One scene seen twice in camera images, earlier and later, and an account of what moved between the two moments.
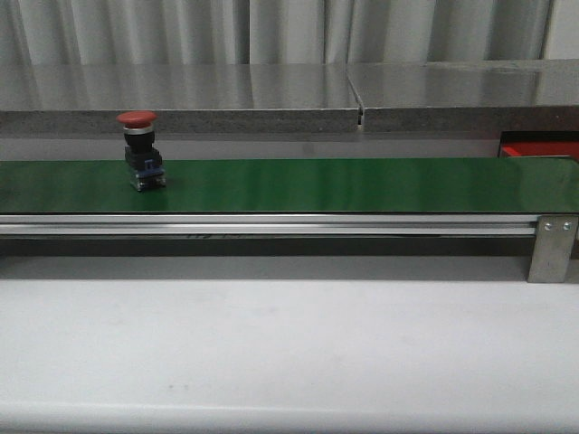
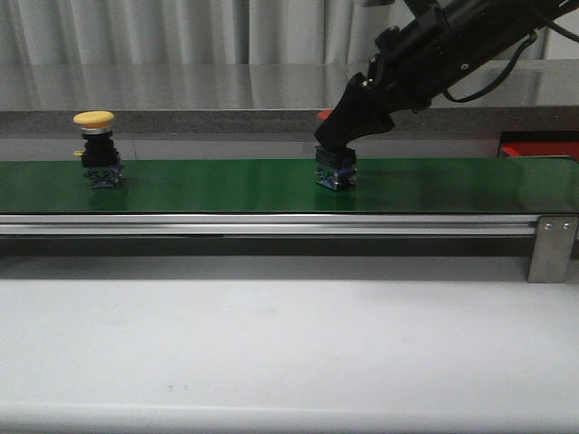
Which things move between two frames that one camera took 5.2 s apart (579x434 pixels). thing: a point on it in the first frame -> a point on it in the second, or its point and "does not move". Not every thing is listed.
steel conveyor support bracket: x=552 y=248 does not move
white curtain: x=271 y=32 does not move
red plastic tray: x=542 y=148 does not move
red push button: x=144 y=161 -> x=335 y=168
